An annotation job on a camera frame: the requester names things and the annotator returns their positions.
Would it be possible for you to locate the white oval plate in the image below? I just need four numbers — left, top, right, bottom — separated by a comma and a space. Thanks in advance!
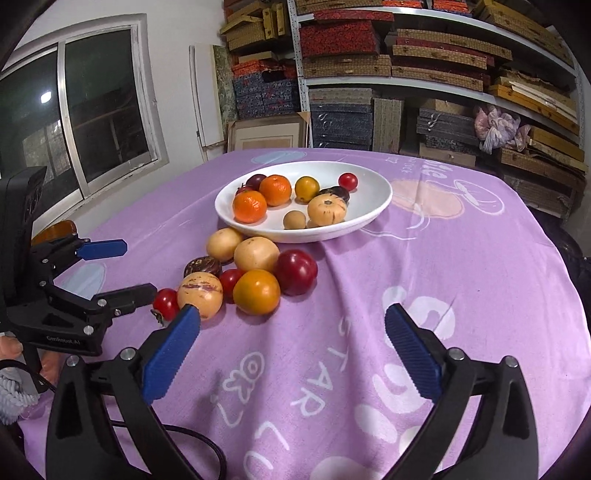
215, 161, 393, 244

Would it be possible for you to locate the wooden picture frame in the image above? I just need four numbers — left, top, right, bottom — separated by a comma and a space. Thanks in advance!
226, 113, 311, 153

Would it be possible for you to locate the small orange mandarin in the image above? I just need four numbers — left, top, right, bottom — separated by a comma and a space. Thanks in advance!
232, 189, 269, 224

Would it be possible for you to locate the person's left hand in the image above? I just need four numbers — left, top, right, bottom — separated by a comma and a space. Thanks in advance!
0, 336, 64, 386

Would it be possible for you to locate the purple printed tablecloth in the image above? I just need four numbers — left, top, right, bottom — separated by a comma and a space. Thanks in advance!
18, 148, 591, 480

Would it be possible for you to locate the shelf of stacked boxes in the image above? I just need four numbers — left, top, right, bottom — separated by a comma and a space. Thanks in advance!
219, 0, 591, 222

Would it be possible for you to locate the yellow-orange tomato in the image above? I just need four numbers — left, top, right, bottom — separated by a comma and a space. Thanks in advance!
232, 270, 281, 316
294, 176, 321, 204

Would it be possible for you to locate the small red cherry tomato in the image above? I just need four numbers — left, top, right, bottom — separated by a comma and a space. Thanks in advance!
218, 268, 245, 298

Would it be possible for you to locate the white framed window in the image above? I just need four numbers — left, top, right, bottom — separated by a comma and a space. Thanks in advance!
0, 13, 169, 222

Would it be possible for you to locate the person's left forearm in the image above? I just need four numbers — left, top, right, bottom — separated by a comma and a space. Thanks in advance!
0, 362, 40, 425

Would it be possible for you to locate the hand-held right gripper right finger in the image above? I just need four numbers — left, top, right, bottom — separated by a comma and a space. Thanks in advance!
384, 302, 540, 480

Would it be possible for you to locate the green marble slab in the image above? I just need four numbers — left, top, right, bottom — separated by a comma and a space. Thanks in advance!
212, 45, 238, 123

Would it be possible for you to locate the stack of red patterned boxes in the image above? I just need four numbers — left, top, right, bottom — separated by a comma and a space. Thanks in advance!
299, 9, 395, 58

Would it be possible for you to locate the pale yellow round fruit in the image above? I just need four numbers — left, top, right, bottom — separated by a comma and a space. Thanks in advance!
206, 227, 245, 261
233, 236, 281, 273
307, 194, 348, 228

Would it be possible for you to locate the stack of dark grey boxes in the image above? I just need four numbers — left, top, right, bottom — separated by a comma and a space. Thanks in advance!
308, 99, 481, 153

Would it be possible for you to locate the pink crumpled plastic bag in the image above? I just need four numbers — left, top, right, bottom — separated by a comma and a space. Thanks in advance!
474, 104, 532, 155

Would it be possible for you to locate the white board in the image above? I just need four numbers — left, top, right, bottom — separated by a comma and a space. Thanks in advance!
189, 42, 229, 162

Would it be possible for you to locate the brown wooden stool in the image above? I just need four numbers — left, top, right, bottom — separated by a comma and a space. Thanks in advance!
30, 220, 78, 246

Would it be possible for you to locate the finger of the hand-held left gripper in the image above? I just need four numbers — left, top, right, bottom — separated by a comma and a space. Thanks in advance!
51, 283, 158, 330
30, 233, 129, 278

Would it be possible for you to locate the stack of blue red boxes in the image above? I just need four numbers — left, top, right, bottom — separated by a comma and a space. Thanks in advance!
231, 60, 301, 121

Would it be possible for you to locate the dark red plum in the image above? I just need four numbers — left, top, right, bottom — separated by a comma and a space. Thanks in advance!
274, 249, 319, 296

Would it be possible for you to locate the black cable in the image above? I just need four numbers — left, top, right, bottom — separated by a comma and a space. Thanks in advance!
108, 418, 228, 480

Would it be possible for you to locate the large orange mandarin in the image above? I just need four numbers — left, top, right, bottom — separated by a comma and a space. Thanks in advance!
259, 174, 293, 207

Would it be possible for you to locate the dark brown water chestnut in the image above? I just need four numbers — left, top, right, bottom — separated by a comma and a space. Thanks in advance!
184, 256, 223, 280
318, 185, 351, 204

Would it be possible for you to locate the white metal shelf rack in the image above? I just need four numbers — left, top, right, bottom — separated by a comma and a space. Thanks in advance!
287, 0, 585, 153

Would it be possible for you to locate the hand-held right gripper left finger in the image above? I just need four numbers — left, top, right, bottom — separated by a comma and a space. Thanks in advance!
45, 305, 201, 480

